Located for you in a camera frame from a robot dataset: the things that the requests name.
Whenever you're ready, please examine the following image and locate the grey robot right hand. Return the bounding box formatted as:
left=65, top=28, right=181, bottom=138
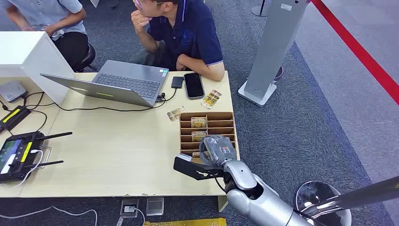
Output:
left=199, top=135, right=238, bottom=168

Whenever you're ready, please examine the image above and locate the person's left hand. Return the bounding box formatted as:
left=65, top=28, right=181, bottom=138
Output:
left=176, top=55, right=188, bottom=72

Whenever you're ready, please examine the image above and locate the person's right hand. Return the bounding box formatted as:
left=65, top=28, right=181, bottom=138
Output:
left=131, top=10, right=152, bottom=35

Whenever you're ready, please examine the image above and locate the brown cardboard card holder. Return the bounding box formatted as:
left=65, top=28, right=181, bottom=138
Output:
left=179, top=112, right=239, bottom=159

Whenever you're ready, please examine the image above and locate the person in dark shirt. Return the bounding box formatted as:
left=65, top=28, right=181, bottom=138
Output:
left=128, top=0, right=226, bottom=82

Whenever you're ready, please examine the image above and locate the person in light shirt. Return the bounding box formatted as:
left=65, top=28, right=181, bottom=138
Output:
left=0, top=0, right=90, bottom=71

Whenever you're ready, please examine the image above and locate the black smartphone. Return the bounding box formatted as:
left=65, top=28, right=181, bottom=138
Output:
left=184, top=73, right=206, bottom=100

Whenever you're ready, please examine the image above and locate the stack of gold cards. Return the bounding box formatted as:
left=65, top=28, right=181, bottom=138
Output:
left=201, top=89, right=222, bottom=109

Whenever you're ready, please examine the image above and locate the grey laptop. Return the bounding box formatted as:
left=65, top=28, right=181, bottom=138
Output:
left=40, top=60, right=169, bottom=108

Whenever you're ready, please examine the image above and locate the black stool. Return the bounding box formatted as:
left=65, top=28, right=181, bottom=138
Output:
left=73, top=43, right=97, bottom=73

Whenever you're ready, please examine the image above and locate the yellow floor strip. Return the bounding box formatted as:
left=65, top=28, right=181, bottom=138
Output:
left=144, top=218, right=228, bottom=226

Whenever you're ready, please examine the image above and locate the silver floor socket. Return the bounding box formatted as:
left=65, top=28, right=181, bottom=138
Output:
left=145, top=197, right=165, bottom=217

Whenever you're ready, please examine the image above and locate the grey kiosk stand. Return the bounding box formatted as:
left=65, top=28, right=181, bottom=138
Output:
left=238, top=0, right=308, bottom=107

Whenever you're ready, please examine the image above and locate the stanchion with round base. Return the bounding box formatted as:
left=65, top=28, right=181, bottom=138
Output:
left=251, top=0, right=271, bottom=17

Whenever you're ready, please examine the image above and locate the floor socket with plug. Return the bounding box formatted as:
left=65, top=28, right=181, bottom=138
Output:
left=116, top=198, right=140, bottom=226

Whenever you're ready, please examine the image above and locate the white box cabinet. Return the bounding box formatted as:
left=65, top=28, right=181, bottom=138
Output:
left=0, top=31, right=76, bottom=106

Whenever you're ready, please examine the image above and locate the small white router box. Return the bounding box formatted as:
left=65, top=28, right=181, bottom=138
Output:
left=0, top=81, right=28, bottom=104

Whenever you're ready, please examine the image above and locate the chrome stanchion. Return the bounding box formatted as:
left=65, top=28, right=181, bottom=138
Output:
left=295, top=176, right=399, bottom=226

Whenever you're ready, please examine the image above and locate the black device with yellow stripe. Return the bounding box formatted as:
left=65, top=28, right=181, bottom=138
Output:
left=0, top=105, right=32, bottom=134

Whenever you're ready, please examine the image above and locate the red barrier belt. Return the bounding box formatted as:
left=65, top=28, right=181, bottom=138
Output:
left=311, top=0, right=399, bottom=105

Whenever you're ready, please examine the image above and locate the black remote controller with antennas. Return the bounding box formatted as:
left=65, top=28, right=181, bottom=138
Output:
left=0, top=131, right=73, bottom=184

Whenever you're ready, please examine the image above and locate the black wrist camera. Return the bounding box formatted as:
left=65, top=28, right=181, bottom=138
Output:
left=173, top=153, right=226, bottom=181

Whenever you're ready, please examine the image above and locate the black laptop cable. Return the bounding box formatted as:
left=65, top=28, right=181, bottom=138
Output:
left=54, top=88, right=179, bottom=113

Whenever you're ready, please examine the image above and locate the white floor cable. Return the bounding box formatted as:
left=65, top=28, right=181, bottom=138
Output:
left=0, top=206, right=98, bottom=226

